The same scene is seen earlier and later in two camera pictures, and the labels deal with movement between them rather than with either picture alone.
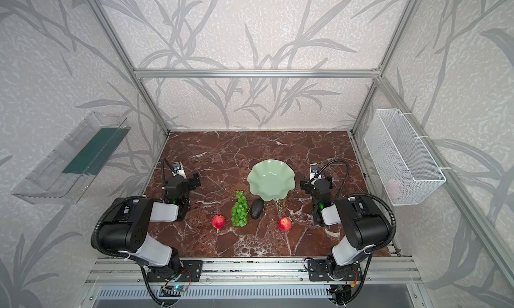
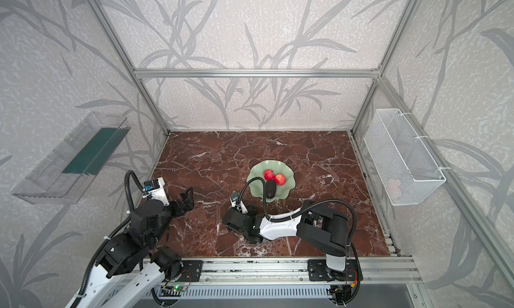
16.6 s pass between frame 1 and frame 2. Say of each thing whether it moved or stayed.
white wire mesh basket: stayed
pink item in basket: stayed
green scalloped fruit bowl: stayed
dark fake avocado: moved
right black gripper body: moved
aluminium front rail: stayed
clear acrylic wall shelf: stayed
